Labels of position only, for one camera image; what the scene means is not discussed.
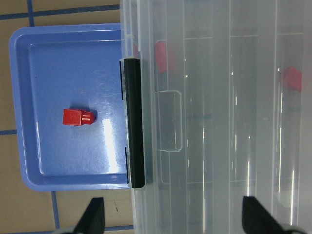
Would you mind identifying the black box latch handle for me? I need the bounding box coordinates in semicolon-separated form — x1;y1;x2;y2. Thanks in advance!
119;58;145;189

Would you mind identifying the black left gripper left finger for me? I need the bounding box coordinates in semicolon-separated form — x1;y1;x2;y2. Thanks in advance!
73;197;105;234

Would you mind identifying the clear plastic storage box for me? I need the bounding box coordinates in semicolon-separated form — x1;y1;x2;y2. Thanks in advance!
119;0;155;234

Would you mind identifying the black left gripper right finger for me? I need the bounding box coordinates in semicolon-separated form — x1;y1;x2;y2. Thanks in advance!
242;196;291;234

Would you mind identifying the red block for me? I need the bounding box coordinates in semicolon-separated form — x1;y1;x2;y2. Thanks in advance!
62;109;95;126
282;66;302;93
154;41;167;73

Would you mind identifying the clear plastic box lid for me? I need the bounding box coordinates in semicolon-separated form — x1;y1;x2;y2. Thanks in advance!
120;0;312;234

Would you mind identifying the blue plastic tray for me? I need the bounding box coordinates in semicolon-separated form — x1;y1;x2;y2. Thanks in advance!
9;23;128;192

